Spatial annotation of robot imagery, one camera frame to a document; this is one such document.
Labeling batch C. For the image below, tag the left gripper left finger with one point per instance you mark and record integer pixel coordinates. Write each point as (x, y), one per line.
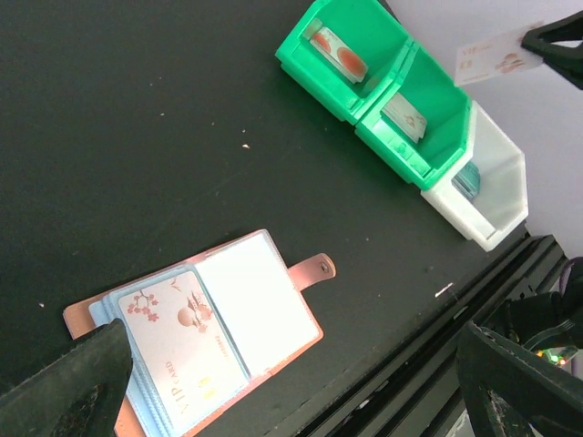
(78, 392)

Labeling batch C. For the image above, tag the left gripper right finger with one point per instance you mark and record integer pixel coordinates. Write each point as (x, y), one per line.
(509, 391)

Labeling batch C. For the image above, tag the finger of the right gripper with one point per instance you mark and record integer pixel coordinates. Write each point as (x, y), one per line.
(559, 44)

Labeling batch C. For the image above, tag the white vip card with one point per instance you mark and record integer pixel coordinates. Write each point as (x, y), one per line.
(496, 56)
(402, 113)

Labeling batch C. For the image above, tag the pink leather card holder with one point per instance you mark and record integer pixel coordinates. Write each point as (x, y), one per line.
(258, 301)

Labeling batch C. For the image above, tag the VIP card in holder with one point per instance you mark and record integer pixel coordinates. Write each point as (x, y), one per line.
(185, 350)

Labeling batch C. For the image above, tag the teal cards in clear bin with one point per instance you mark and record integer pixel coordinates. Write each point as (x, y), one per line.
(468, 181)

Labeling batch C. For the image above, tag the white VIP card in bin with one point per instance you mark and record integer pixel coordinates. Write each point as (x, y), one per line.
(402, 113)

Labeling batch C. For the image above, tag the red circle card in bin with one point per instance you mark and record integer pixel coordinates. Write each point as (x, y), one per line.
(340, 55)

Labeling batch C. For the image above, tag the left controller board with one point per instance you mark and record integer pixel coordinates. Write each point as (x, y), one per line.
(557, 345)

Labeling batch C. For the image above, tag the clear white plastic bin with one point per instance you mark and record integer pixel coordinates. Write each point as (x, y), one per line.
(501, 203)

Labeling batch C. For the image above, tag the green bin middle compartment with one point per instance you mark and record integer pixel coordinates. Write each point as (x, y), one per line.
(446, 108)

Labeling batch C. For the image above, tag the green bin compartment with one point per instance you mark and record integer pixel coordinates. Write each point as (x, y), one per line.
(370, 31)
(446, 108)

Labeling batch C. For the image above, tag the green bin far compartment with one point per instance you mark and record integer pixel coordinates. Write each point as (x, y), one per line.
(370, 31)

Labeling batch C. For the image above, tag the black aluminium rail front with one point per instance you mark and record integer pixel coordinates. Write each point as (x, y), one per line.
(411, 388)

